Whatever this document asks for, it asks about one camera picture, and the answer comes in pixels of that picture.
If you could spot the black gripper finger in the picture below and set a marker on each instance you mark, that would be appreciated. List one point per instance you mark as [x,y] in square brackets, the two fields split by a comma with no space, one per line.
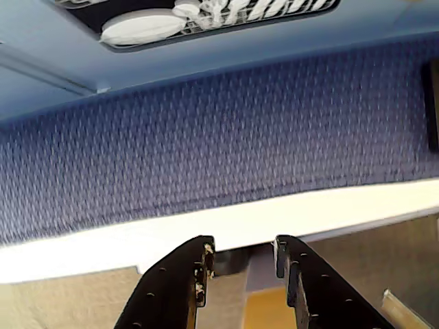
[168,288]
[326,294]

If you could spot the yellow block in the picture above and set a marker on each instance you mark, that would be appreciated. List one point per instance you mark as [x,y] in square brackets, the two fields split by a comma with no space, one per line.
[265,308]

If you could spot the silver metal bar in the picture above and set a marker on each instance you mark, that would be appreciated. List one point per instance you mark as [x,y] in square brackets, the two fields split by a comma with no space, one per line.
[404,308]

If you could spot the black box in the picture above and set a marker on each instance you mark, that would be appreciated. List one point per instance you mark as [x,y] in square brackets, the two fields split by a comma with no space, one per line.
[433,106]

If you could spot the blue toy kitchen unit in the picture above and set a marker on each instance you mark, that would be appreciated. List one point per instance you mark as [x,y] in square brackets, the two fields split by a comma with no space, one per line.
[34,99]

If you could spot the blue dishwasher door with print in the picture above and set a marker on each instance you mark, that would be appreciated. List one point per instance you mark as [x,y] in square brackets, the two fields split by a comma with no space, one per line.
[274,41]

